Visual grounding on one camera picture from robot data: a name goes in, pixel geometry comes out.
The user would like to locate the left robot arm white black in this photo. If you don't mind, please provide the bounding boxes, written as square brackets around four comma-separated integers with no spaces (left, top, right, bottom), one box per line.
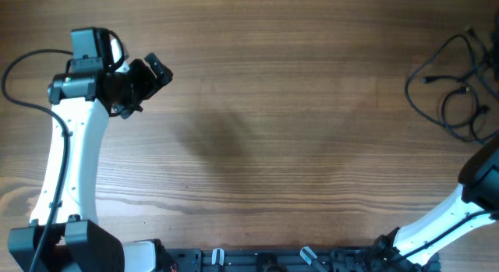
[8,27,178,271]

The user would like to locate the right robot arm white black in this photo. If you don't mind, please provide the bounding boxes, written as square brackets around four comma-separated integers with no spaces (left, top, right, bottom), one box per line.
[372,139,498,271]

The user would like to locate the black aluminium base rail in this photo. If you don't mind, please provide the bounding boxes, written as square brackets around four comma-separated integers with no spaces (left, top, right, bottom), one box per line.
[166,246,441,272]

